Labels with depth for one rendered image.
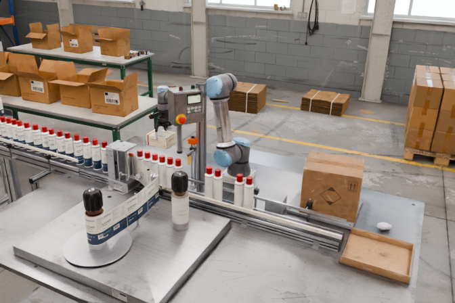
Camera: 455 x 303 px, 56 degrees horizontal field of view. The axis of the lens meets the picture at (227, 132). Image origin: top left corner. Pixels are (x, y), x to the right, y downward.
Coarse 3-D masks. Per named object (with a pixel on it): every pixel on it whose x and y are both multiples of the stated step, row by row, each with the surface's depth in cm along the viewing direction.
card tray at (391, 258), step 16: (352, 240) 213; (368, 240) 213; (384, 240) 211; (400, 240) 208; (352, 256) 201; (368, 256) 201; (384, 256) 201; (400, 256) 202; (384, 272) 188; (400, 272) 192
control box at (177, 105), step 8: (176, 88) 230; (184, 88) 230; (168, 96) 230; (176, 96) 222; (184, 96) 225; (168, 104) 232; (176, 104) 224; (184, 104) 226; (192, 104) 229; (200, 104) 231; (176, 112) 226; (184, 112) 228; (200, 112) 233; (176, 120) 227; (192, 120) 232; (200, 120) 235
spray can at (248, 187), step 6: (246, 180) 219; (252, 180) 219; (246, 186) 219; (252, 186) 219; (246, 192) 220; (252, 192) 220; (246, 198) 221; (252, 198) 222; (246, 204) 223; (252, 204) 224
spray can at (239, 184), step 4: (240, 176) 220; (236, 180) 222; (240, 180) 221; (236, 184) 221; (240, 184) 221; (236, 188) 222; (240, 188) 222; (236, 192) 223; (240, 192) 223; (236, 196) 224; (240, 196) 224; (236, 200) 225; (240, 200) 225; (236, 204) 226; (240, 204) 226
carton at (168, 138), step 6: (150, 132) 289; (168, 132) 290; (174, 132) 290; (150, 138) 285; (162, 138) 281; (168, 138) 282; (174, 138) 289; (150, 144) 286; (156, 144) 284; (162, 144) 282; (168, 144) 283
